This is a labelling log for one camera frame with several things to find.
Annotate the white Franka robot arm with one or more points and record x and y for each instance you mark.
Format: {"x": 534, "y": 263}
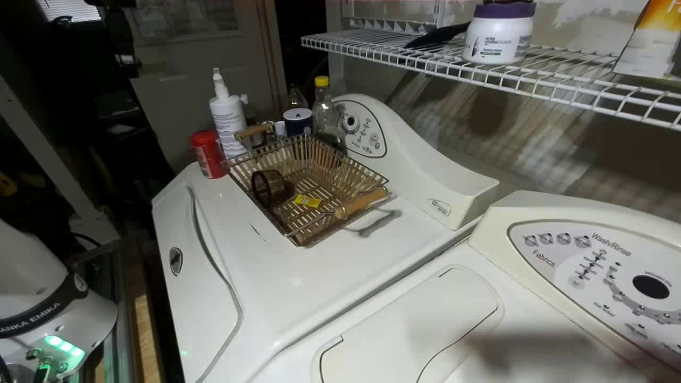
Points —
{"x": 35, "y": 284}

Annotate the small yellow item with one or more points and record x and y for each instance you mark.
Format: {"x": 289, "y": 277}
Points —
{"x": 308, "y": 201}

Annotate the round brown strainer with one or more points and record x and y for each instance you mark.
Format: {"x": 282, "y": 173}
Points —
{"x": 265, "y": 188}

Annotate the clear bottle with yellow cap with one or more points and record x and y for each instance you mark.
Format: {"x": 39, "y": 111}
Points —
{"x": 326, "y": 113}

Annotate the blue and white cup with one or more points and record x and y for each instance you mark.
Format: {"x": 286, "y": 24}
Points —
{"x": 298, "y": 121}

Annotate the white washer with oval panel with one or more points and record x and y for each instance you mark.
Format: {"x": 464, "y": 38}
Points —
{"x": 298, "y": 269}

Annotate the wooden brush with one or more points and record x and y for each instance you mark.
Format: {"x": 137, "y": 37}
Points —
{"x": 254, "y": 132}

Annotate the white spray bottle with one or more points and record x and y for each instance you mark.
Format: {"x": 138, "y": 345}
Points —
{"x": 229, "y": 120}

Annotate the red can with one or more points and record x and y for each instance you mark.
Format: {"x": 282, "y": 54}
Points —
{"x": 209, "y": 154}

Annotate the white washer with large dial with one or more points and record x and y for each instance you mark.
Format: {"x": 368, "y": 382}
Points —
{"x": 432, "y": 320}

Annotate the grey door panel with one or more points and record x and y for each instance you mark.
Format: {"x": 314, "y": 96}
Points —
{"x": 184, "y": 77}

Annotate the white jar with purple lid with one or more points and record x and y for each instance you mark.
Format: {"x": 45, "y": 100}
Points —
{"x": 497, "y": 38}

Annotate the orange and white box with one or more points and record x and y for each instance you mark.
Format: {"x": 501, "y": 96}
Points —
{"x": 652, "y": 43}

